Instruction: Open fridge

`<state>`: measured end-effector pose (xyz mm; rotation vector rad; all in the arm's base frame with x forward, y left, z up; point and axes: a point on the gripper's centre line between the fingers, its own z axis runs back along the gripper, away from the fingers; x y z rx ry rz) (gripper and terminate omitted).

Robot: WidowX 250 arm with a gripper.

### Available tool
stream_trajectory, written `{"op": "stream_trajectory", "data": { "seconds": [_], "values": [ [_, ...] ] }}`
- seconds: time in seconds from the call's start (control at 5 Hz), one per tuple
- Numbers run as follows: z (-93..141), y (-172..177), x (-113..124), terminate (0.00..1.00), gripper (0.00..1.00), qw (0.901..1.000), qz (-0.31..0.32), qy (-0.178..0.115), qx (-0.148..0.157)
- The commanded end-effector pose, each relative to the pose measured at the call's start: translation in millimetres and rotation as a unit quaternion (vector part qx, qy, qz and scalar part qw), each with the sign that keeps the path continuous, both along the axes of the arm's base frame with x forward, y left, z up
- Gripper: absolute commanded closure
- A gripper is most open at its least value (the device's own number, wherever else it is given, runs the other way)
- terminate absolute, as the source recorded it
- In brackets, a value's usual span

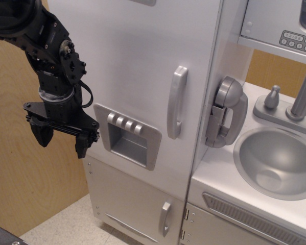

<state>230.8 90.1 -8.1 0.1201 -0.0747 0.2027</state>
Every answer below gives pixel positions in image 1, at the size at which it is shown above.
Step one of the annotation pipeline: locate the silver toy telephone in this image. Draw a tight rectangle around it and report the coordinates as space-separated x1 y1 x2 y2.
205 76 248 148

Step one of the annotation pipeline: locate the silver toy faucet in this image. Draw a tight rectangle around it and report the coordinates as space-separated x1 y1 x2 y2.
286 76 306 121

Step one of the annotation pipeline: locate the toy microwave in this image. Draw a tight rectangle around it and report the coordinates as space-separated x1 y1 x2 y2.
241 0 306 53

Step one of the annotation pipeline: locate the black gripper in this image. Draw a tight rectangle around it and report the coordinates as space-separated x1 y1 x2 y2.
23 91 99 159

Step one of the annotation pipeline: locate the silver ice dispenser panel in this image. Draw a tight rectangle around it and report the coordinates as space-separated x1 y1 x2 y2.
93 103 162 171

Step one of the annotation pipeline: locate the silver toy sink bowl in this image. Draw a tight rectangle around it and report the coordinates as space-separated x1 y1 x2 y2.
233 127 306 201

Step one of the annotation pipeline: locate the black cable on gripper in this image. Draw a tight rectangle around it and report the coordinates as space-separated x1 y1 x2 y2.
79 81 93 108

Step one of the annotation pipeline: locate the silver faucet knob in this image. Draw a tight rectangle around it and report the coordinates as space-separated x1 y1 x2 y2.
264 85 280 109

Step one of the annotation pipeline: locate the white toy fridge door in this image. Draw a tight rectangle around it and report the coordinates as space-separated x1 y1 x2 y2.
48 1 222 200

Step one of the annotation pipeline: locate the silver oven vent panel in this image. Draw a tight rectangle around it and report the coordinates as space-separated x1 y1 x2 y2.
202 192 306 244

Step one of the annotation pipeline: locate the white lower freezer door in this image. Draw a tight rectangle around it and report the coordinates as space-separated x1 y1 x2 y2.
83 157 184 244

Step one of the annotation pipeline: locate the silver fridge door handle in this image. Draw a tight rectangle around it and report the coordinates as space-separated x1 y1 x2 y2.
167 66 188 139

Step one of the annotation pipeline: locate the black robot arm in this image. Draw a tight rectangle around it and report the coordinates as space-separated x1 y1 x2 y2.
0 1 99 159

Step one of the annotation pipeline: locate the silver freezer door handle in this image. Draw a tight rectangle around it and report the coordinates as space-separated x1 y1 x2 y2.
158 202 172 237

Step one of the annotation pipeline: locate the white toy kitchen cabinet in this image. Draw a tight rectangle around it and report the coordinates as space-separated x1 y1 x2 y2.
182 1 306 244

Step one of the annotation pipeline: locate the dark object bottom left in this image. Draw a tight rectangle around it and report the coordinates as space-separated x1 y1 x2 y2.
0 227 23 245

